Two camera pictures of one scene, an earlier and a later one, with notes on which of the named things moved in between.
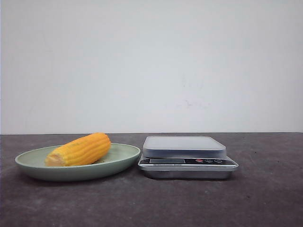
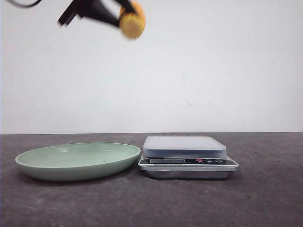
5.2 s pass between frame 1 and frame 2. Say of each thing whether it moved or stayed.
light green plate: stayed
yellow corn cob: moved
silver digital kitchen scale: stayed
